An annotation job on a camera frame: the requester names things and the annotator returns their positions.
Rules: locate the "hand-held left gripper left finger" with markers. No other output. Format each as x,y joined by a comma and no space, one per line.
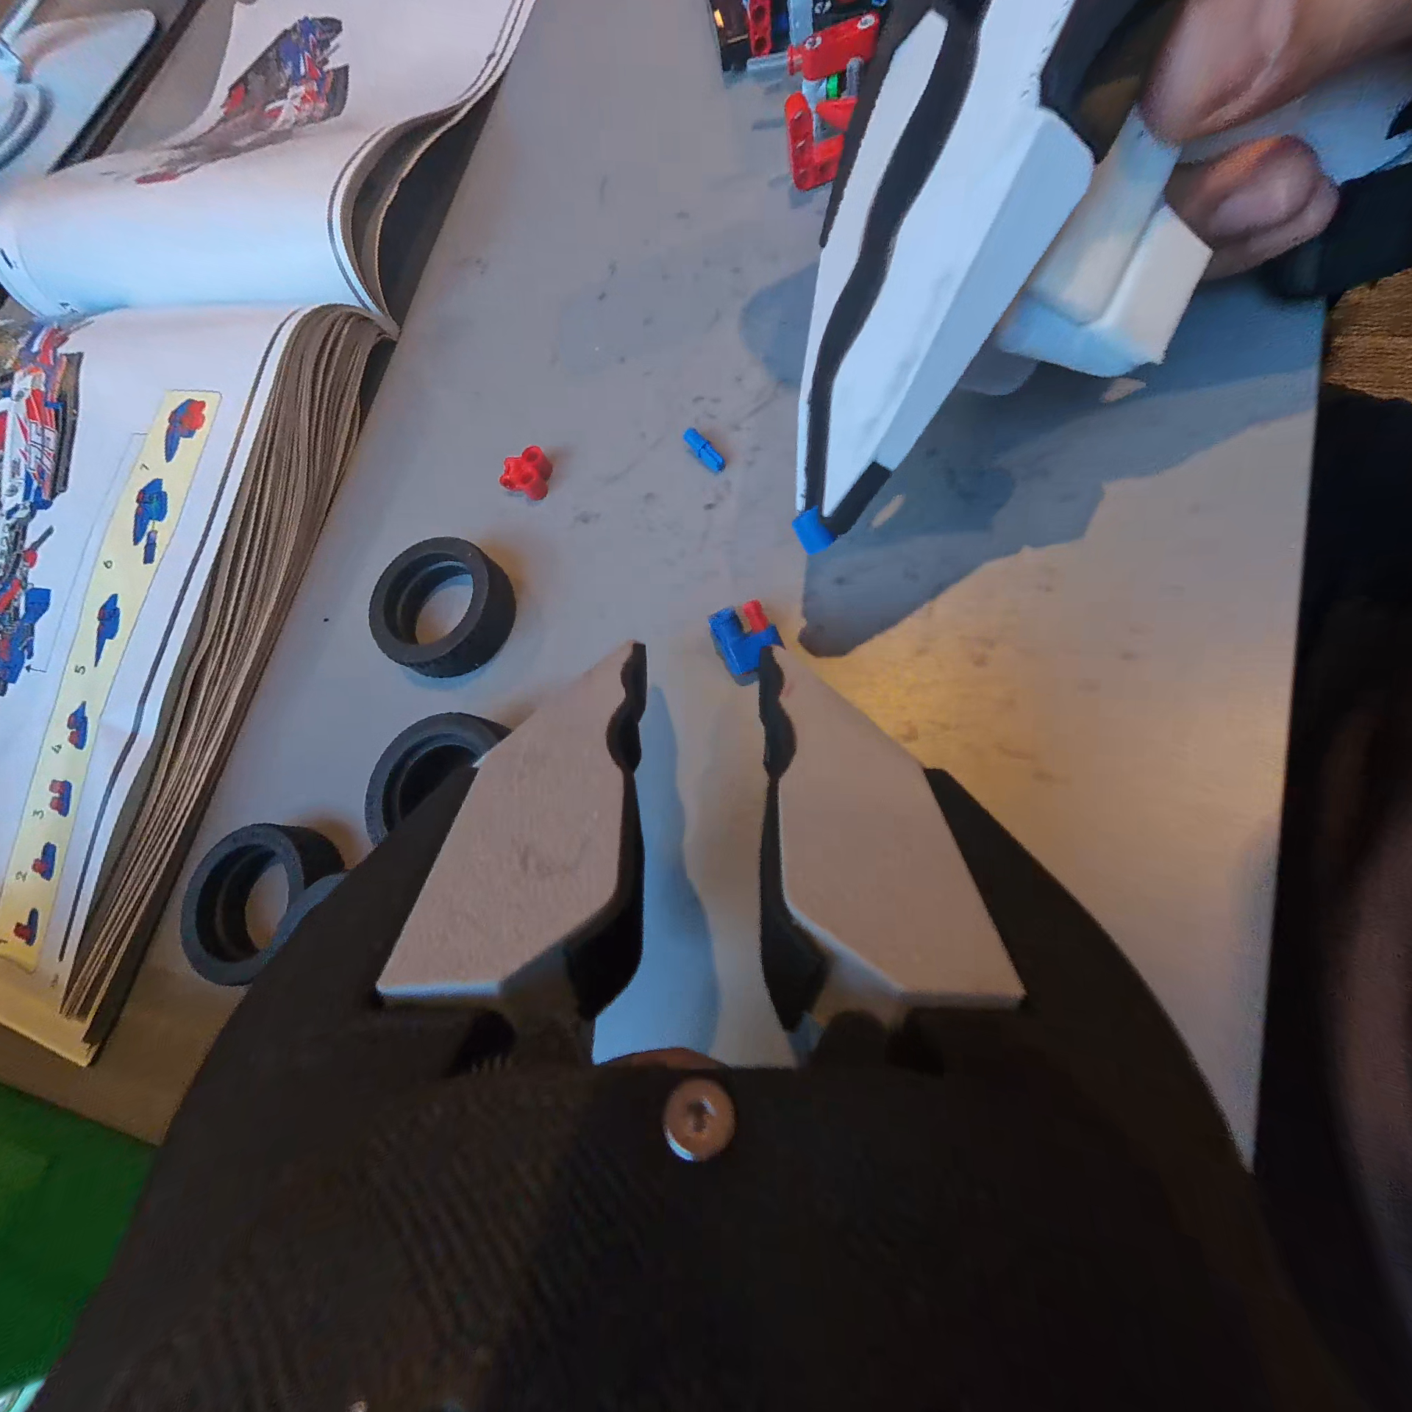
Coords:
519,871

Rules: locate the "blue toy pin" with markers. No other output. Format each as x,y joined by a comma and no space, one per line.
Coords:
704,449

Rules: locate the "white flat object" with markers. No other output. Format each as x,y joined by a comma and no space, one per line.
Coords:
78,65

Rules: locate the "blue toy connector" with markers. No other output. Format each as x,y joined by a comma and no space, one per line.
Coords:
727,634

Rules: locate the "open instruction booklet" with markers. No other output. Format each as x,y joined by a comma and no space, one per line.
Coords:
221,220

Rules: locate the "green plastic bin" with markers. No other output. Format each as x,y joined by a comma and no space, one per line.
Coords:
56,1213

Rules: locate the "person's right hand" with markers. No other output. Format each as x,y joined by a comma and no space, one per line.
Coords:
1268,55

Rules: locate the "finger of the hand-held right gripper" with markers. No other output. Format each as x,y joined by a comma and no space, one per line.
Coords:
855,198
983,220

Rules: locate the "toy brick car model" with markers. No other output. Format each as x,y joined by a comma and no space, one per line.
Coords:
823,121

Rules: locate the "blue curved toy piece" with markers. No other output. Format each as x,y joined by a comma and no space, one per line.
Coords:
815,533

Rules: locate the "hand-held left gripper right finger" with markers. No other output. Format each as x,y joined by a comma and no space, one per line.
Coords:
894,882

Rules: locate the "grey desk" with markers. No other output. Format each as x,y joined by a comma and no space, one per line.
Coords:
608,275

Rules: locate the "red toy connector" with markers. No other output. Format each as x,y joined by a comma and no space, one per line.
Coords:
527,474

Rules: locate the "black toy tire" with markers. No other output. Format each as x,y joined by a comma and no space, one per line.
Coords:
393,628
199,926
315,887
381,793

